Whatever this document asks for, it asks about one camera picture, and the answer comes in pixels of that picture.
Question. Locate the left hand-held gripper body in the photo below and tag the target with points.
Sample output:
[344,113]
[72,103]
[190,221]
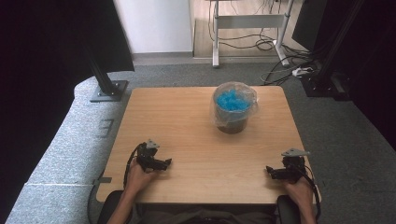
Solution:
[145,155]

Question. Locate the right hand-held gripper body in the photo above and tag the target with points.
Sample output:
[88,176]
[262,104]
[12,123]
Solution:
[294,165]

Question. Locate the person's left hand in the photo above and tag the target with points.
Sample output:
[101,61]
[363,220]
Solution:
[138,179]

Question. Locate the person's right hand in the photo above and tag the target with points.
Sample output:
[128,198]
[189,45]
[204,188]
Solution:
[299,192]

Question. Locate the black chair armrest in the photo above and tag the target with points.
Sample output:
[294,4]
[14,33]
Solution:
[288,211]
[109,207]

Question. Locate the grey tape strip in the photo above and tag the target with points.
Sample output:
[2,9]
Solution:
[102,180]

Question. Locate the dark brown trash bin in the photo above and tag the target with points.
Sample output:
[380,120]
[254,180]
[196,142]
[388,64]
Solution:
[233,127]

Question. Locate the person's lap in dark clothing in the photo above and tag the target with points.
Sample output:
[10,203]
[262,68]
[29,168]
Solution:
[202,215]

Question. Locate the black metal stand with base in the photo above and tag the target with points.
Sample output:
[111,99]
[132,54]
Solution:
[109,88]
[327,84]

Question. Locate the clear plastic bin bag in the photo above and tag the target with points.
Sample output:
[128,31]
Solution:
[224,113]

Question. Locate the blue crumpled waste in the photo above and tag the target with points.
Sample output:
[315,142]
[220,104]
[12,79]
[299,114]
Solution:
[233,100]

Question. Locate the white power strip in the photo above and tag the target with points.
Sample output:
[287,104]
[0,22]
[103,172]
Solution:
[301,72]

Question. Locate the black curtain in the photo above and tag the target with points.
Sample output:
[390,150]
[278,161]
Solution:
[378,77]
[46,62]

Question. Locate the black monitor panel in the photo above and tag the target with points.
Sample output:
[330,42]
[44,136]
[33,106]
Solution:
[306,23]

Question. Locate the white desk frame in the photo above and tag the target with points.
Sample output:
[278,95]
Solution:
[249,21]

